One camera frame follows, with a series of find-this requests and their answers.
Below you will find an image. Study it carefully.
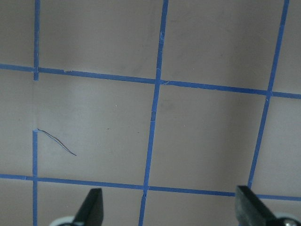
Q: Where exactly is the thin loose wire strand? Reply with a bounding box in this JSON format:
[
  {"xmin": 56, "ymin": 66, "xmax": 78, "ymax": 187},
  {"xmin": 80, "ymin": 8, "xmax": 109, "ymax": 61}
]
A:
[{"xmin": 37, "ymin": 128, "xmax": 78, "ymax": 157}]

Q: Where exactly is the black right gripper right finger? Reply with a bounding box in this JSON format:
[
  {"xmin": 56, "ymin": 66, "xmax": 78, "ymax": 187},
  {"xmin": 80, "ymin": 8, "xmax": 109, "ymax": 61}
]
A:
[{"xmin": 236, "ymin": 186, "xmax": 279, "ymax": 226}]

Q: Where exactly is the brown paper table cover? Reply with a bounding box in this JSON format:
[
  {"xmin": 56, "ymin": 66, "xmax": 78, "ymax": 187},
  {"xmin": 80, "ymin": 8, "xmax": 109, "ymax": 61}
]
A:
[{"xmin": 0, "ymin": 0, "xmax": 301, "ymax": 226}]

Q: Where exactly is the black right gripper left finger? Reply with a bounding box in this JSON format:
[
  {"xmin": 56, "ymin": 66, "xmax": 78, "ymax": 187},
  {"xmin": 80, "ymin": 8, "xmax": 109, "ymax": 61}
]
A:
[{"xmin": 71, "ymin": 188, "xmax": 104, "ymax": 226}]

